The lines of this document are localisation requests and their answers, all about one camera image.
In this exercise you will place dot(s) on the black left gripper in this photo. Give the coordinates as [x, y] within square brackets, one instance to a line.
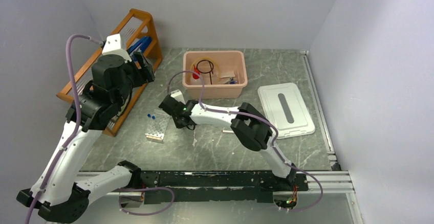
[145, 74]

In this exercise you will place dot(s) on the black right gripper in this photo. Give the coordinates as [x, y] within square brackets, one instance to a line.
[178, 125]

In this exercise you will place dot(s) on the white bottle red cap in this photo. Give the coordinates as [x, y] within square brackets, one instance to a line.
[196, 78]

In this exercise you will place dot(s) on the black wire tripod stand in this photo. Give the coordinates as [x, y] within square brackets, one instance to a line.
[206, 67]

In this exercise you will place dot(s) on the pink plastic bin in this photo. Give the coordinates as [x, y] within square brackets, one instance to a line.
[228, 61]

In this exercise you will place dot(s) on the yellow rubber tubing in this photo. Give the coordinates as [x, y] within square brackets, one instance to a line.
[216, 69]

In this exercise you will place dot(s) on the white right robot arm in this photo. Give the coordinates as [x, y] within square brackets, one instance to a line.
[251, 128]

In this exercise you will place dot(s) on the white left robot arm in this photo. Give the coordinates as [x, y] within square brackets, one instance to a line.
[57, 195]

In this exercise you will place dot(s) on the orange wooden rack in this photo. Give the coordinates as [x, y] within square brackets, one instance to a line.
[136, 25]

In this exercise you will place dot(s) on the clear test tube rack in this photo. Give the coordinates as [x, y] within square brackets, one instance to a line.
[156, 129]

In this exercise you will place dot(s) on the blue stapler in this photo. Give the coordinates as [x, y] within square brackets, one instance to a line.
[140, 45]

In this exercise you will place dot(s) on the white plastic lid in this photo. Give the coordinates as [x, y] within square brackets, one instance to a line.
[285, 108]

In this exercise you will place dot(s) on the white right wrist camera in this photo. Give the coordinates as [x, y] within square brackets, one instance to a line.
[178, 96]

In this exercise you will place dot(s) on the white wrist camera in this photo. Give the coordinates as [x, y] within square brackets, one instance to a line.
[178, 96]
[116, 45]

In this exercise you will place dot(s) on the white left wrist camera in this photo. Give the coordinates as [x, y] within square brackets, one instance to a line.
[116, 45]

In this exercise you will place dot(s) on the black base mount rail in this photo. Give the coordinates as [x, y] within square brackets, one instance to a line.
[195, 186]

